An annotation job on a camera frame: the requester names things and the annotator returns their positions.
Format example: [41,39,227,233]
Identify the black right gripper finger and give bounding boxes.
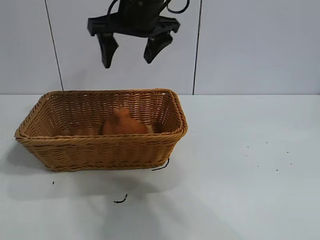
[143,31,174,65]
[98,32,120,69]

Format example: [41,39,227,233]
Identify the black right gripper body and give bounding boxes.
[87,0,181,39]

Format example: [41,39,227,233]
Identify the woven wicker rectangular basket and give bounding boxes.
[14,87,189,173]

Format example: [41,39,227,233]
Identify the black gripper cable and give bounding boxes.
[164,0,190,14]

